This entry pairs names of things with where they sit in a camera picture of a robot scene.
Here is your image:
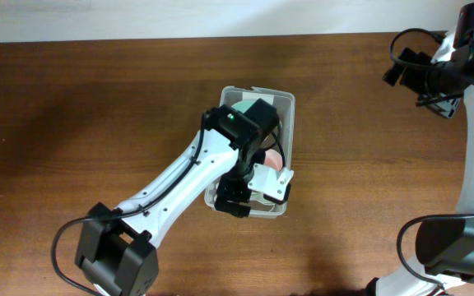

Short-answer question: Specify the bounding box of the pink cup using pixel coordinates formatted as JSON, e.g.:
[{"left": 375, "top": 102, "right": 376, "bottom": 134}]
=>
[{"left": 263, "top": 149, "right": 284, "bottom": 171}]

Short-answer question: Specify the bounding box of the green bowl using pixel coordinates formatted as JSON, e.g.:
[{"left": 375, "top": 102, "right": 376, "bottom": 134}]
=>
[{"left": 231, "top": 100, "right": 255, "bottom": 113}]

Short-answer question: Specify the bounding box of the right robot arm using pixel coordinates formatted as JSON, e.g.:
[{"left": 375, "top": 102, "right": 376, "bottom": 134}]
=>
[{"left": 365, "top": 2, "right": 474, "bottom": 296}]

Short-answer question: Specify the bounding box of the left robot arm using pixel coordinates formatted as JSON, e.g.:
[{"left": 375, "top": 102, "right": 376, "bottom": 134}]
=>
[{"left": 75, "top": 99, "right": 294, "bottom": 296}]

